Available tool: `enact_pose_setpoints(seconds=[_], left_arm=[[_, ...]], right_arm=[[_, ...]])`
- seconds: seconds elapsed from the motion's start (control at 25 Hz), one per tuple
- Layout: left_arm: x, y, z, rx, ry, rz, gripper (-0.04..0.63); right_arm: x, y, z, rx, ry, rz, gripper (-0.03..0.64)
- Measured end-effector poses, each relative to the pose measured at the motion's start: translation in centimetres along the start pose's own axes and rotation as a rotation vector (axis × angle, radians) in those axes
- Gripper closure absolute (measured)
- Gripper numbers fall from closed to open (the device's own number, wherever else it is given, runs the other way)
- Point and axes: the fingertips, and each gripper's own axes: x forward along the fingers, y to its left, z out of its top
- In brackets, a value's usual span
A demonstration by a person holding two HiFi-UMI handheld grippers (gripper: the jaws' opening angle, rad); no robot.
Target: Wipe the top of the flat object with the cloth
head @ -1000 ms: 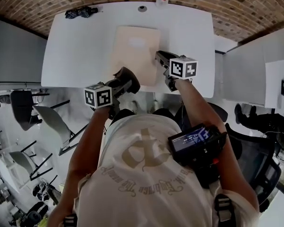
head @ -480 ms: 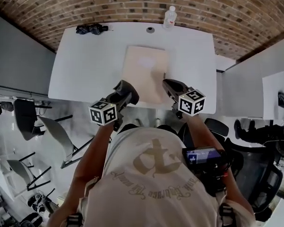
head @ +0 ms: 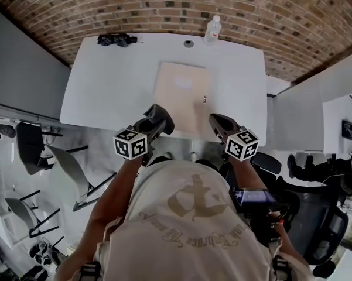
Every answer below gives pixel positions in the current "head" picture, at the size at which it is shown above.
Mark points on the black mesh office chair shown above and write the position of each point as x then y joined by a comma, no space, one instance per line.
310,215

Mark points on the person's left forearm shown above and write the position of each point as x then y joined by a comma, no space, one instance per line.
117,186

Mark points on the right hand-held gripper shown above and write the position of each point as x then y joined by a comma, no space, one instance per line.
241,145

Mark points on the person's beige printed t-shirt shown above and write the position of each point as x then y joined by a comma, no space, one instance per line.
187,239

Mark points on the wide grey partition panel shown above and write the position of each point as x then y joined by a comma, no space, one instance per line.
23,75

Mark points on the person's right forearm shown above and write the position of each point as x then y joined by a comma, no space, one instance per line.
246,174

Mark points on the light grey shell chair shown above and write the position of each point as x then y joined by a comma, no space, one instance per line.
19,212
67,168

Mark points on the dark grey chair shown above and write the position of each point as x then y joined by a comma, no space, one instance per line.
29,145

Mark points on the grey partition with white desk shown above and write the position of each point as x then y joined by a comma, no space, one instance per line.
298,119

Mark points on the dark hanging garment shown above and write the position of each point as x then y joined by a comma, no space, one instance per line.
3,133

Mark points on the dark checked folded umbrella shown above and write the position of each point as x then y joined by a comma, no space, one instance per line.
117,39

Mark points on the person's white right shoe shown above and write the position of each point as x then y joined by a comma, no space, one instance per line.
194,156

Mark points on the beige box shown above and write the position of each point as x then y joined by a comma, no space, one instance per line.
178,98

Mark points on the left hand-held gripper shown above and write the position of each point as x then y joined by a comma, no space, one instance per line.
130,145

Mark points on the person's white shoe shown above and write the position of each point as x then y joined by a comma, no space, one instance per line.
194,156
168,156

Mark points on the clear plastic water bottle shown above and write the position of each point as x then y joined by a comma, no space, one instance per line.
213,29

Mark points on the person's white left shoe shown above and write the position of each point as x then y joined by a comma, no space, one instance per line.
168,156

